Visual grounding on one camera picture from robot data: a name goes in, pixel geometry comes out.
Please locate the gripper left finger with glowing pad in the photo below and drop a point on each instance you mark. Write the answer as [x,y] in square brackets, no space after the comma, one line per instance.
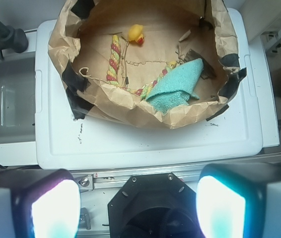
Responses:
[38,203]

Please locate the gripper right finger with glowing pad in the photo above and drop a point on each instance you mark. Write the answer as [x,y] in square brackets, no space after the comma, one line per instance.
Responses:
[240,200]

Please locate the white plastic bin lid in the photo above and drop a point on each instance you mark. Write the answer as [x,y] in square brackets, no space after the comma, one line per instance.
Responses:
[91,143]

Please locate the white sink basin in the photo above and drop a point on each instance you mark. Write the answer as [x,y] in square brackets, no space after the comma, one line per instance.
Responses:
[17,98]

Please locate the teal knitted cloth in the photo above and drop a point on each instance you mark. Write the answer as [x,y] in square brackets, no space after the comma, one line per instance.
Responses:
[176,87]

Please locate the brown paper bag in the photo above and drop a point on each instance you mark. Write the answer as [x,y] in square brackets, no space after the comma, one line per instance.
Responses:
[184,29]

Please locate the black faucet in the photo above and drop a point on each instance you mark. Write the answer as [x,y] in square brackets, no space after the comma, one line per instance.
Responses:
[12,38]

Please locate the thin brown twine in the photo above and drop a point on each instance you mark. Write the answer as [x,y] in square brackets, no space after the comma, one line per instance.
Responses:
[139,65]

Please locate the yellow rubber duck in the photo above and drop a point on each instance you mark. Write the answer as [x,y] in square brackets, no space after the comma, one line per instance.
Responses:
[135,34]

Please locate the aluminium rail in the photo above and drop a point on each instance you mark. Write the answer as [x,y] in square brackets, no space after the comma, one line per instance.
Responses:
[189,172]

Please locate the black octagonal mount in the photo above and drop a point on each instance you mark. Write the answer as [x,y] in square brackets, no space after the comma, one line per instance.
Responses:
[154,206]

